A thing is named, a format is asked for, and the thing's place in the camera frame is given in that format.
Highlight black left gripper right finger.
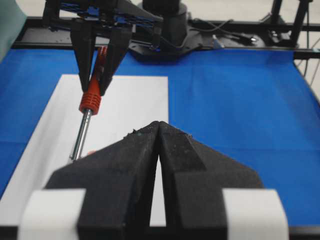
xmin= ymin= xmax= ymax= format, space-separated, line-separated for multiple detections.
xmin=158 ymin=121 xmax=264 ymax=240

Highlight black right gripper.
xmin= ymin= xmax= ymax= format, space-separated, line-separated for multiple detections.
xmin=42 ymin=0 xmax=163 ymax=96

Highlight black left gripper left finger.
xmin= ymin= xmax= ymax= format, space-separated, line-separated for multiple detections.
xmin=45 ymin=121 xmax=160 ymax=240

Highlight red handled soldering iron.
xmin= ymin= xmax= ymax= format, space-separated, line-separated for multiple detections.
xmin=70 ymin=46 xmax=108 ymax=162

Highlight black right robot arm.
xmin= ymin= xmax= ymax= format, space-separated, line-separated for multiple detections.
xmin=42 ymin=0 xmax=186 ymax=96

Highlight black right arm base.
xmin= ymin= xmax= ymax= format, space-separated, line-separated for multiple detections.
xmin=129 ymin=18 xmax=298 ymax=61

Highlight green backdrop curtain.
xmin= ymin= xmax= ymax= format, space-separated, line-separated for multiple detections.
xmin=0 ymin=0 xmax=27 ymax=62

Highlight blue table cloth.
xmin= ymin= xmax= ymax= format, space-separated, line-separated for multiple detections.
xmin=0 ymin=49 xmax=320 ymax=226

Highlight black aluminium table frame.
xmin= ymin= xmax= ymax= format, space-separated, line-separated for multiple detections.
xmin=12 ymin=0 xmax=320 ymax=60

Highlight black cable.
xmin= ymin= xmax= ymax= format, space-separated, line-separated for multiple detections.
xmin=191 ymin=18 xmax=257 ymax=45

